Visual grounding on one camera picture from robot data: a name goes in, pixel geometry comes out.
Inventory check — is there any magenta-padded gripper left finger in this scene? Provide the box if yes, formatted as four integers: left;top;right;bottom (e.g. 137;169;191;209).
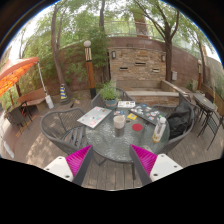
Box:
43;144;96;187

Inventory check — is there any white ribbed ceramic mug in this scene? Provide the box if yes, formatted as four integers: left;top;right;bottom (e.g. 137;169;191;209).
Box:
113;115;127;130

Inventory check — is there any clear white-capped plastic bottle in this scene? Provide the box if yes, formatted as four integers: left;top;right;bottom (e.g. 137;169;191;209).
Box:
152;116;167;144

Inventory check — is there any blue yellow striped bollard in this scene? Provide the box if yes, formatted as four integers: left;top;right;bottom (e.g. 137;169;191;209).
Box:
59;83;69;101

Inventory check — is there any flat round red coaster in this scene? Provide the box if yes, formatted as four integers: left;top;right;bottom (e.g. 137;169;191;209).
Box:
131;122;144;132

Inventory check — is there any dark folding chair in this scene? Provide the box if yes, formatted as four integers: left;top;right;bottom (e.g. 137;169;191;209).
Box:
4;106;31;129
198;111;224;151

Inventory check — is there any black bag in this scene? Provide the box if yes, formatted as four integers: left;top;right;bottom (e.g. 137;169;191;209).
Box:
166;101;194;139

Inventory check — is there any colourful sticker strip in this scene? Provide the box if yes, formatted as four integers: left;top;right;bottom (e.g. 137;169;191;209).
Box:
113;109;126;117

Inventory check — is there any wooden bench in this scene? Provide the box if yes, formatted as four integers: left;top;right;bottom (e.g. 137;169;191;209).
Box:
16;87;49;113

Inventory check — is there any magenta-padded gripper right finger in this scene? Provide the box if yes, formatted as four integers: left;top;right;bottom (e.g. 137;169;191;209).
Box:
128;143;184;187

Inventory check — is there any dark stickered laptop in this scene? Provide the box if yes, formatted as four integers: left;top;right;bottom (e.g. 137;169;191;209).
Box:
129;103;169;126

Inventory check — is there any small round dark table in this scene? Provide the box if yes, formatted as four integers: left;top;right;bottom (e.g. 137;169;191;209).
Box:
192;93;218;138

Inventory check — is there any orange patio umbrella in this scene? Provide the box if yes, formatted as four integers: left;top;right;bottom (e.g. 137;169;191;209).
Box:
0;56;46;98

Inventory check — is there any white umbrella base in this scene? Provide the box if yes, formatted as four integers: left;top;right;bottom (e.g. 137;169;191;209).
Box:
44;94;55;110

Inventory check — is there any silver stickered laptop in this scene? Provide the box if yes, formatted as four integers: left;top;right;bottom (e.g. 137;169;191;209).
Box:
76;105;113;129

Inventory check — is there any green plant in blue pot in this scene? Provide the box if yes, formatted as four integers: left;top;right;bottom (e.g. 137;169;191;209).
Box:
99;80;121;108

